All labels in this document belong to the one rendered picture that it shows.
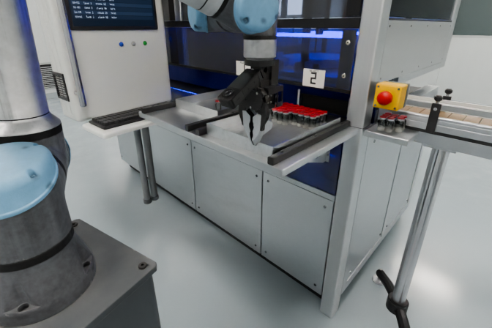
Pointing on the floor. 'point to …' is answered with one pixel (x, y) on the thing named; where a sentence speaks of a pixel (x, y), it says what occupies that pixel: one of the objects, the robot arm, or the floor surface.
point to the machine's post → (363, 93)
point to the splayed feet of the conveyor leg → (392, 299)
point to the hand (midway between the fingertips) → (252, 141)
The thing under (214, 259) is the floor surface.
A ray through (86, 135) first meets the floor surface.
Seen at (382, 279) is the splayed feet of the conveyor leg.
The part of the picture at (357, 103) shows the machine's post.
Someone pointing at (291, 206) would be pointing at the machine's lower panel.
